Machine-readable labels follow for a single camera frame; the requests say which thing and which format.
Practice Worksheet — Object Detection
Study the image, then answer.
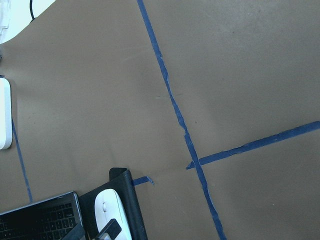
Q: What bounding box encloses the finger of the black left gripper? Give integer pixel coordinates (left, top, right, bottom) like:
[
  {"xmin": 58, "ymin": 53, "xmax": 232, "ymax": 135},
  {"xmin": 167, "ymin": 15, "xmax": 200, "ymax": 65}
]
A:
[
  {"xmin": 96, "ymin": 218, "xmax": 122, "ymax": 240},
  {"xmin": 62, "ymin": 223, "xmax": 86, "ymax": 240}
]

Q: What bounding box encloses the white computer mouse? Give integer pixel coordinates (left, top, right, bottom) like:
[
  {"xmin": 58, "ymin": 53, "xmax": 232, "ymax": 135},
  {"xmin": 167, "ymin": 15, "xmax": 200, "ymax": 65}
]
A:
[{"xmin": 94, "ymin": 188, "xmax": 132, "ymax": 240}]

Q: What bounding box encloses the grey laptop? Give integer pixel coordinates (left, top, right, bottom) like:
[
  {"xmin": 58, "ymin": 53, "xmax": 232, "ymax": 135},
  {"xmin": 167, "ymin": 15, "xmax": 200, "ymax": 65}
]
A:
[{"xmin": 0, "ymin": 191, "xmax": 83, "ymax": 240}]

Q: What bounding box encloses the black mouse pad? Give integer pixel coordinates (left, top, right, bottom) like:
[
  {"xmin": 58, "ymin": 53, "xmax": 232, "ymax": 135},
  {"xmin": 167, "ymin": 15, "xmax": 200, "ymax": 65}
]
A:
[{"xmin": 79, "ymin": 167, "xmax": 148, "ymax": 240}]

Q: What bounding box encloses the white desk lamp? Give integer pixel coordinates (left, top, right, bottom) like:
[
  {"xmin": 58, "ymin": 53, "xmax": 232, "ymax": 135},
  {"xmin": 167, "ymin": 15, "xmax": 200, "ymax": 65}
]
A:
[{"xmin": 0, "ymin": 77, "xmax": 13, "ymax": 150}]

